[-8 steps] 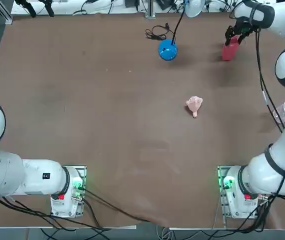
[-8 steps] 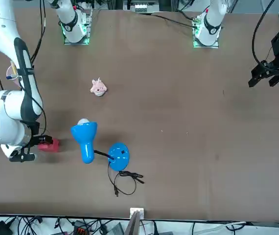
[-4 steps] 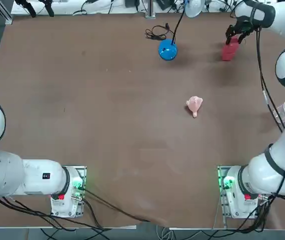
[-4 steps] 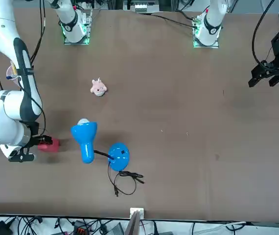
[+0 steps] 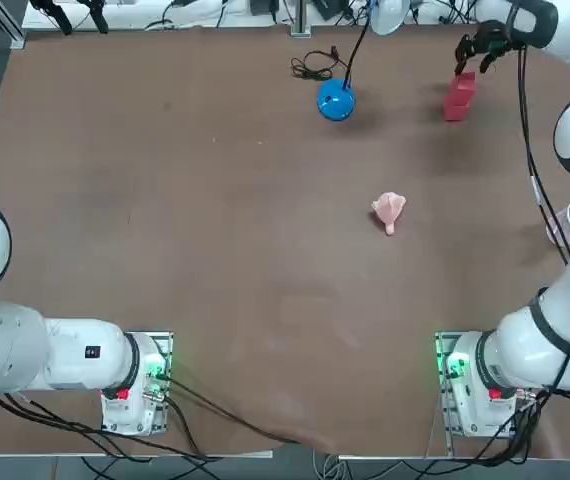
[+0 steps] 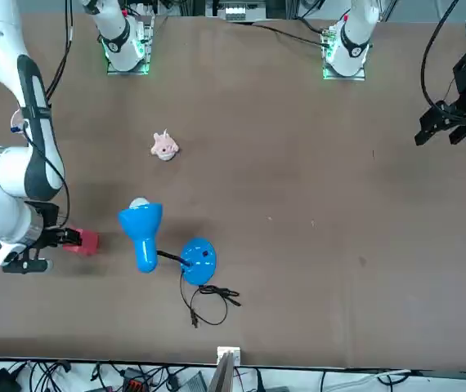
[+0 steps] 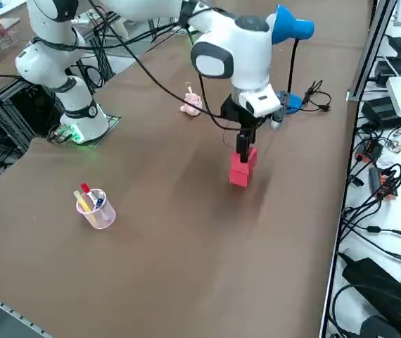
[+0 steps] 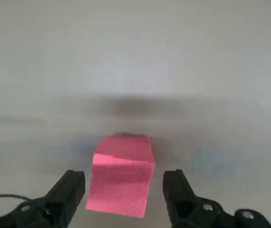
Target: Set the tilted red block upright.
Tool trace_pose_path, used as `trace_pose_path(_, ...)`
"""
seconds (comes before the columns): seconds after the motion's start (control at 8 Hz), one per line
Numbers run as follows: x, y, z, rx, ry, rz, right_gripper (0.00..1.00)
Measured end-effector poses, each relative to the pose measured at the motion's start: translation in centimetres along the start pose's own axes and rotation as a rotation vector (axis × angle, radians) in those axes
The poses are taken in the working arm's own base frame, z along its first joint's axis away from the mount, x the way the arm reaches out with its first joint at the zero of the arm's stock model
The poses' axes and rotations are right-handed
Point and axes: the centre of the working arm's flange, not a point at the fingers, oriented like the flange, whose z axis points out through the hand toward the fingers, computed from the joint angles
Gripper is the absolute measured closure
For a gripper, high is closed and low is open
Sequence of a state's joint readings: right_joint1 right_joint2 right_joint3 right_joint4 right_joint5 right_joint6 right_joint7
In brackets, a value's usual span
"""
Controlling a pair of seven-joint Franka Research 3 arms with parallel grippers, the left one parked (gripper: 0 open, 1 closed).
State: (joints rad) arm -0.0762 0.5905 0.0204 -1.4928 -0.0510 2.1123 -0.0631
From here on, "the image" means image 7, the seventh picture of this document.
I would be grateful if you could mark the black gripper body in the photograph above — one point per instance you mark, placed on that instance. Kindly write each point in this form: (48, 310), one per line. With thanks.
(234, 112)

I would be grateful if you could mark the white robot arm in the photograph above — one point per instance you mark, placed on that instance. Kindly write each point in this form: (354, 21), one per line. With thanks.
(249, 60)

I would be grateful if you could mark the red base block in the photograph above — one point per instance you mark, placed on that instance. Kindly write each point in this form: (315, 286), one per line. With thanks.
(238, 179)

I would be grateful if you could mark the pink plush toy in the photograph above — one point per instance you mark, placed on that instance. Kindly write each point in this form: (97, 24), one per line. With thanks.
(191, 104)

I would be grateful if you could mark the blue desk lamp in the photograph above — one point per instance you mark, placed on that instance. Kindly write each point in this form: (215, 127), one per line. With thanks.
(295, 26)

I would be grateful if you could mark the orange black connector bundle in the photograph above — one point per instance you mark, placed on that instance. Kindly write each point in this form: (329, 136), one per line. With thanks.
(385, 181)

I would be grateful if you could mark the blue capped pen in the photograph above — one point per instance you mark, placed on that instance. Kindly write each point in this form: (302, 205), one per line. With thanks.
(99, 201)

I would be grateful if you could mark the clear pink cup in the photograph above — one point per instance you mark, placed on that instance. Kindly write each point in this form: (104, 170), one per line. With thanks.
(102, 216)

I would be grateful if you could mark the red capped marker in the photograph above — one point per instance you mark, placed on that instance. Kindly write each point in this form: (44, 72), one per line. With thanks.
(86, 187)

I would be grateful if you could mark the yellow pen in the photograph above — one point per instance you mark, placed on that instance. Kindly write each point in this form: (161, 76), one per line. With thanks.
(82, 204)

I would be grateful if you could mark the large black case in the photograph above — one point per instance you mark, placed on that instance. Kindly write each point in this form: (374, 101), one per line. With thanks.
(380, 285)

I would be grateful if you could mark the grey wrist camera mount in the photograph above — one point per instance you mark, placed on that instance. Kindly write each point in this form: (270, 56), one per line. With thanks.
(279, 112)

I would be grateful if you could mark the aluminium frame post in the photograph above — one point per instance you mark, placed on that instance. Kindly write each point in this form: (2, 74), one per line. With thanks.
(371, 49)

